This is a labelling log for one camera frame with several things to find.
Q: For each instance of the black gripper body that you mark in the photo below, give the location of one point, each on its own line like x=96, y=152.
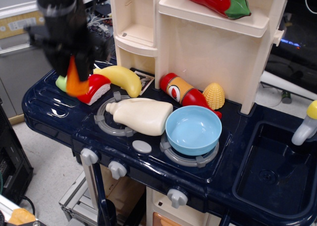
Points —
x=64, y=33

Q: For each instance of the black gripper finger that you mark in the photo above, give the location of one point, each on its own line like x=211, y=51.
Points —
x=84, y=64
x=59, y=59

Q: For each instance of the orange toy carrot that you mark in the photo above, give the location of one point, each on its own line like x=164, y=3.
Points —
x=74, y=86

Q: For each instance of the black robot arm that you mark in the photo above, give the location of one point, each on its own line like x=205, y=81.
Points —
x=65, y=34

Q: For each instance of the light blue plastic bowl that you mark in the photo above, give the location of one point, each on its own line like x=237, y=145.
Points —
x=193, y=130

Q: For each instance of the green toy apple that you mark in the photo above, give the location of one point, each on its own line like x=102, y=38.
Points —
x=61, y=83

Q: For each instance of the red white toy sushi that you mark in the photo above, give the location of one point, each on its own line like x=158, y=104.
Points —
x=98, y=86

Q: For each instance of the yellow toy banana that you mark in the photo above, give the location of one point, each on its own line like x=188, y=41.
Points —
x=122, y=77

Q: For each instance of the grey toy dishwasher cabinet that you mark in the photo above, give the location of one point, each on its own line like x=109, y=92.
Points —
x=21, y=64

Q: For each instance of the grey left stove burner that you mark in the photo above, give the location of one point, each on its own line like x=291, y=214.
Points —
x=105, y=120

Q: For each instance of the grey stove burner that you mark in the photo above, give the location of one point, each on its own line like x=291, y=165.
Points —
x=187, y=161
x=105, y=120

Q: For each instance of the cream toy kitchen shelf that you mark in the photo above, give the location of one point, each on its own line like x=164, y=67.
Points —
x=198, y=44

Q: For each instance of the cream toy bottle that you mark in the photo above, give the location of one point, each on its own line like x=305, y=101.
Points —
x=144, y=115

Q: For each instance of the red toy ketchup bottle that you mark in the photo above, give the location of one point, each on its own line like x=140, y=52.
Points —
x=183, y=92

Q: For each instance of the grey left stove knob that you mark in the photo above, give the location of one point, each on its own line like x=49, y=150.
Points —
x=89, y=157

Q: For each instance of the grey stove knob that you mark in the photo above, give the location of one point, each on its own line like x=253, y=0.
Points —
x=89, y=157
x=177, y=198
x=117, y=170

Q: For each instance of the grey round stove button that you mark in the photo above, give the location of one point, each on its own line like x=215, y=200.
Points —
x=141, y=147

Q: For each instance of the grey middle stove knob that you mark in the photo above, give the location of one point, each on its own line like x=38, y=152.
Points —
x=117, y=170

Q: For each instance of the black computer case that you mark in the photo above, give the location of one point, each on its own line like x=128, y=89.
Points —
x=15, y=169

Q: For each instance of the yellow toy corn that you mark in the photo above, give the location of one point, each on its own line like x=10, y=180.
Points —
x=214, y=95

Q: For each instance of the grey right stove burner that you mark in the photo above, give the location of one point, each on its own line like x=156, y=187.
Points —
x=187, y=161

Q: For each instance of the red toy chili pepper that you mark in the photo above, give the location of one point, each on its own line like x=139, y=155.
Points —
x=231, y=9

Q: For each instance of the grey right stove knob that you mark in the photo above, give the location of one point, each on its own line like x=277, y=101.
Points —
x=177, y=198

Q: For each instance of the navy toy kitchen counter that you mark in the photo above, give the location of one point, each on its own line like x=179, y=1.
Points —
x=258, y=178

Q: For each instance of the grey yellow toy faucet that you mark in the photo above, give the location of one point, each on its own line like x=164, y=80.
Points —
x=308, y=128

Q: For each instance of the aluminium frame rail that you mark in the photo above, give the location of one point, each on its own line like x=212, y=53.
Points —
x=77, y=204

